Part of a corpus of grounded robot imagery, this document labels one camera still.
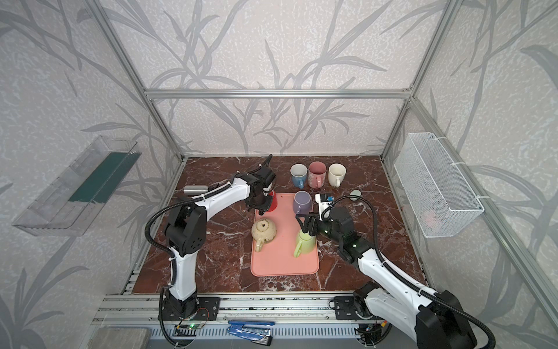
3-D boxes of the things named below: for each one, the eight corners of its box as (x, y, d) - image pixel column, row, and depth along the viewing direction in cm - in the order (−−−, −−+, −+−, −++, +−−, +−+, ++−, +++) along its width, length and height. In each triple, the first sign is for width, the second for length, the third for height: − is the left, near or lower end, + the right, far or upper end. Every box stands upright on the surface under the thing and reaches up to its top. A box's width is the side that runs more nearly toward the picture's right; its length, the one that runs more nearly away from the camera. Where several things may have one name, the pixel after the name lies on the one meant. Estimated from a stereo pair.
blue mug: (287, 192, 108) (286, 179, 100) (292, 175, 115) (292, 162, 107) (302, 196, 107) (303, 183, 98) (306, 178, 114) (308, 165, 106)
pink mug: (308, 195, 107) (310, 180, 97) (307, 176, 115) (308, 161, 105) (325, 195, 107) (328, 180, 97) (323, 176, 115) (325, 161, 105)
